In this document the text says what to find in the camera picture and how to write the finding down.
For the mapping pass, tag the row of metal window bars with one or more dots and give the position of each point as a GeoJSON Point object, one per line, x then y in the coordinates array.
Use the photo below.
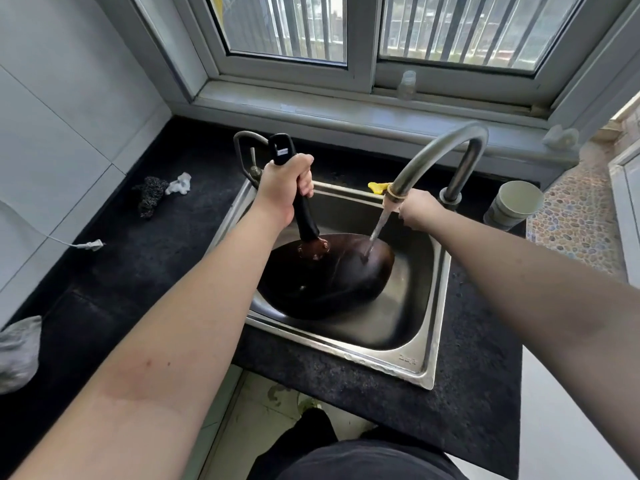
{"type": "Point", "coordinates": [452, 24]}

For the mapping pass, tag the black wok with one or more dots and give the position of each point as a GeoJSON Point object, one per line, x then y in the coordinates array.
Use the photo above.
{"type": "Point", "coordinates": [320, 284]}

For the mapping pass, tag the grey towel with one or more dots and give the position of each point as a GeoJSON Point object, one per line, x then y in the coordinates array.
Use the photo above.
{"type": "Point", "coordinates": [20, 354]}

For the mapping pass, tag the small clear bottle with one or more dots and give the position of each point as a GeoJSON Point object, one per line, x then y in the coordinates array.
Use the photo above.
{"type": "Point", "coordinates": [407, 87]}

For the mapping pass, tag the person's left hand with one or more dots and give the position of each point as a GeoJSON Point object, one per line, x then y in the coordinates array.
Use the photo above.
{"type": "Point", "coordinates": [277, 192]}

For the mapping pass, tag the crumpled white cloth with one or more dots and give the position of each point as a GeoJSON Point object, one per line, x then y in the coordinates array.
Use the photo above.
{"type": "Point", "coordinates": [179, 184]}

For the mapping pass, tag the person's right forearm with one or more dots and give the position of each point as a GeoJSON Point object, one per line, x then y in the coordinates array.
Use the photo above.
{"type": "Point", "coordinates": [540, 304]}

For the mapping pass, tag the person's right hand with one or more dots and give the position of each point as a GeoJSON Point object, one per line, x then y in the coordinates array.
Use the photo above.
{"type": "Point", "coordinates": [420, 209]}

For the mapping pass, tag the person's left white shoe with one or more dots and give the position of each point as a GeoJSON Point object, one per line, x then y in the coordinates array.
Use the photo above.
{"type": "Point", "coordinates": [310, 403]}

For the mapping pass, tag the stainless steel sink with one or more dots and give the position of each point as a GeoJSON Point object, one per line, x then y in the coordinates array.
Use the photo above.
{"type": "Point", "coordinates": [400, 324]}

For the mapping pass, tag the white window frame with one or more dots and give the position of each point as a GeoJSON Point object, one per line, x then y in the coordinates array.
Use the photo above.
{"type": "Point", "coordinates": [362, 39]}

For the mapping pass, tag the yellow faucet clip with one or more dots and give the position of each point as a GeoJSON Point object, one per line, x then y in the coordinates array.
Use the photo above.
{"type": "Point", "coordinates": [377, 187]}

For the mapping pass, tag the dark steel wool scrubber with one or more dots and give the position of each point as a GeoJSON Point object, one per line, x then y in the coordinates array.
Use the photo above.
{"type": "Point", "coordinates": [150, 194]}

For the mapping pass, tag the thin dark gooseneck faucet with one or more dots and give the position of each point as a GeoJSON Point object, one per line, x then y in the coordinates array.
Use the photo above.
{"type": "Point", "coordinates": [240, 154]}

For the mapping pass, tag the large steel faucet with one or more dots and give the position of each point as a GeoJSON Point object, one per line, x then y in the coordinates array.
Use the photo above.
{"type": "Point", "coordinates": [440, 144]}

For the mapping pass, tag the person's black clothing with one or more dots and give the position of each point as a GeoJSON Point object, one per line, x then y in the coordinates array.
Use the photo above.
{"type": "Point", "coordinates": [350, 459]}

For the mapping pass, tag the person's left forearm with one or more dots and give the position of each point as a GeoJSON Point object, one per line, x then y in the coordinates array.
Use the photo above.
{"type": "Point", "coordinates": [160, 369]}

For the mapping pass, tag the white sliding door frame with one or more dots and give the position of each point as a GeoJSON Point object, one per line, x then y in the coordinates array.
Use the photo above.
{"type": "Point", "coordinates": [627, 204]}

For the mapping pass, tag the white paper cup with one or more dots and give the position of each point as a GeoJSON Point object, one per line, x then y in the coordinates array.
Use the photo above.
{"type": "Point", "coordinates": [512, 207]}

